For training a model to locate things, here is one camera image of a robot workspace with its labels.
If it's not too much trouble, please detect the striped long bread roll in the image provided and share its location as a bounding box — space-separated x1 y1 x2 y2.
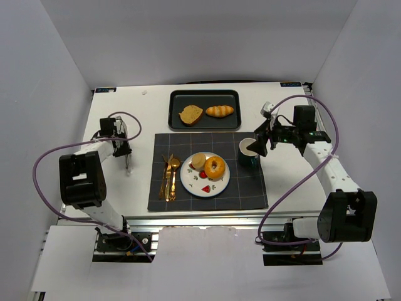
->
206 105 234 118

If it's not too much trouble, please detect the gold knife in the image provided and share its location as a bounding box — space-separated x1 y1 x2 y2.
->
165 154 175 202

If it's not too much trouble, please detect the blue table label sticker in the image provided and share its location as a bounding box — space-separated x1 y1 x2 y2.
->
95 87 117 93

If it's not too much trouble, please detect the gold fork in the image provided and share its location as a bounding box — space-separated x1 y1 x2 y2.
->
159 154 168 200

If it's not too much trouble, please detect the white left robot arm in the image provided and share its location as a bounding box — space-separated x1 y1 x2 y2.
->
59 116 132 233

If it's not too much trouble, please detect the green white mug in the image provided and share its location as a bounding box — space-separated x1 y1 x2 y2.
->
237 138 259 168

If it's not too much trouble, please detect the right blue table label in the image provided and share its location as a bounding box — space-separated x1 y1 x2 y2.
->
280 82 302 87

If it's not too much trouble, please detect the aluminium frame rail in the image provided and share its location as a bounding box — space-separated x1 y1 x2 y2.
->
40 216 317 251

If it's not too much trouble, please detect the brown bread slice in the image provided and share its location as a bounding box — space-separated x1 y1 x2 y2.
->
179 105 204 127

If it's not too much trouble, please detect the black baking tray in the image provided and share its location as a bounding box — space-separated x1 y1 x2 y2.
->
168 90 242 131

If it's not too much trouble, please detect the orange glazed donut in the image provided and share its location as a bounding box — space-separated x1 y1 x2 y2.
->
204 156 226 180

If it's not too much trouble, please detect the dark checked placemat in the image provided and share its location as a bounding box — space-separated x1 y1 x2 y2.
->
147 132 268 212

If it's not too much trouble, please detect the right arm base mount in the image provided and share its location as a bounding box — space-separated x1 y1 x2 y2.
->
261 222 323 267

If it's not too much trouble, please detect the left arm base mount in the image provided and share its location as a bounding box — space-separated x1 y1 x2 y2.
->
92 227 157 263

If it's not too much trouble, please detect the gold spoon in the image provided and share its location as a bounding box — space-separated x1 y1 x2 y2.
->
169 157 180 201

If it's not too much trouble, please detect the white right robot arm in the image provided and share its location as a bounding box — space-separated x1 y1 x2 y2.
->
248 102 377 243

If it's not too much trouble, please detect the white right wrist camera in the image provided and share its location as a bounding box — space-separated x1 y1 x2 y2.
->
261 102 274 119

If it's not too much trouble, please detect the white watermelon pattern plate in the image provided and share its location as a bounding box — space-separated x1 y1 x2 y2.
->
180 152 231 198

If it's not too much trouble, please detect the small round bun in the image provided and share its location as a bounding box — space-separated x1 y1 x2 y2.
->
191 153 206 170

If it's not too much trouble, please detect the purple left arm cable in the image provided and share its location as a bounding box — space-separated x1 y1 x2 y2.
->
32 111 154 263

